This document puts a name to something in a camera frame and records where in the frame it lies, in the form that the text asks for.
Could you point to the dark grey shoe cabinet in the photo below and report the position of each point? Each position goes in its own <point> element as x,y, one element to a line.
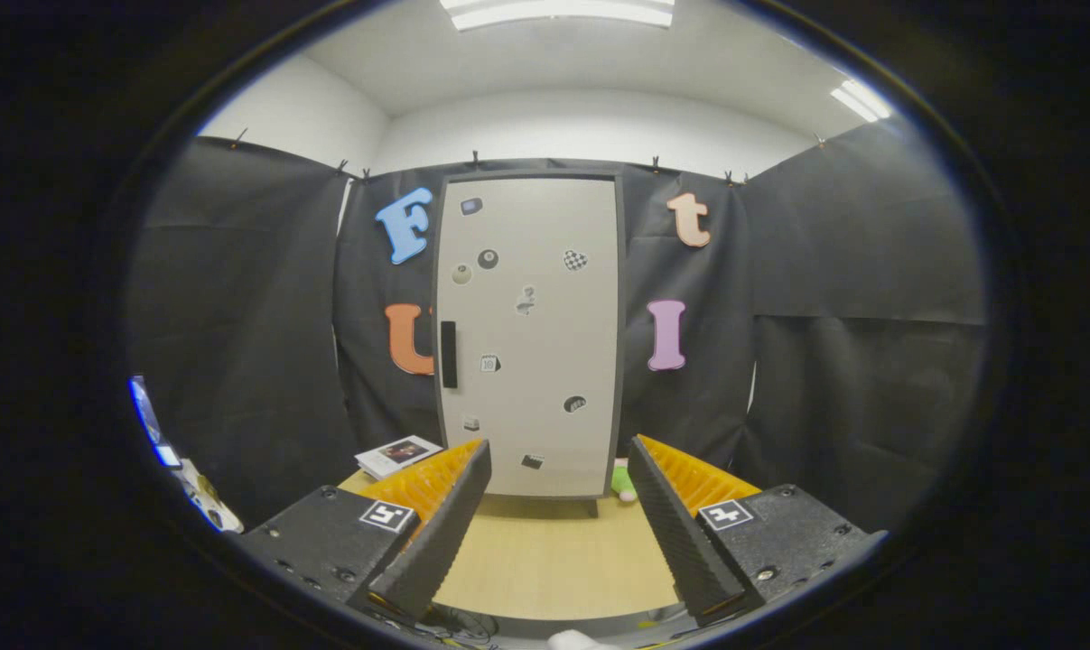
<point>622,343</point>

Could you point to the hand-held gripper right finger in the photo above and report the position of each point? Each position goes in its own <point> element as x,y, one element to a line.
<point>675,533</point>

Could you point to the small ceiling light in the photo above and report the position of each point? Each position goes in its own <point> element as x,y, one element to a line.
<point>861,99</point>

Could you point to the green plush toy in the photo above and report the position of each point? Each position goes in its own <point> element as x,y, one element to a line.
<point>622,483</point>

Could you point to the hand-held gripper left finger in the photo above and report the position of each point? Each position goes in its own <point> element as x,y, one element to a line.
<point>445,533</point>

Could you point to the white book with photo cover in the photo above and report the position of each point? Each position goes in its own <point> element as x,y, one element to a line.
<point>398,451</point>

